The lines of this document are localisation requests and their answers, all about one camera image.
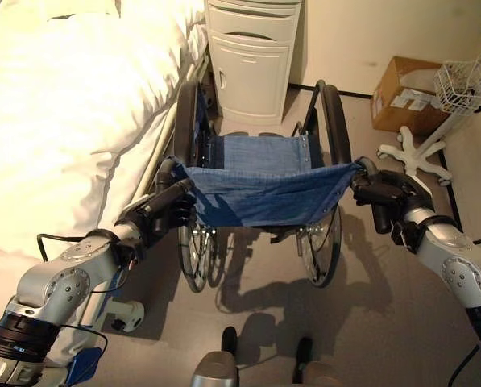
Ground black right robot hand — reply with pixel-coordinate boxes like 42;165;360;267
351;169;433;235

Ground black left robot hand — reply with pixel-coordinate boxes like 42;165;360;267
114;191;198;246

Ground blue fabric wheelchair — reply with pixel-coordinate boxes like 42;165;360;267
154;79;380;293

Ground blue bed pedal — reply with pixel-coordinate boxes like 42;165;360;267
67;345;105;387

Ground white wheeled stand base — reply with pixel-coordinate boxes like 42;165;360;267
376;125;454;187

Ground brown cardboard box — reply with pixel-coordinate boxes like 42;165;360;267
370;56;453;137

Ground white duvet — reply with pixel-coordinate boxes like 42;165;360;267
0;0;209;291

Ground silver robot legs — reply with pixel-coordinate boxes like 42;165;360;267
189;325;350;387

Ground white bedside cabinet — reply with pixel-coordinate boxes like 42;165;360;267
204;0;305;127

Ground white wire basket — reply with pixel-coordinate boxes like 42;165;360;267
433;60;481;117

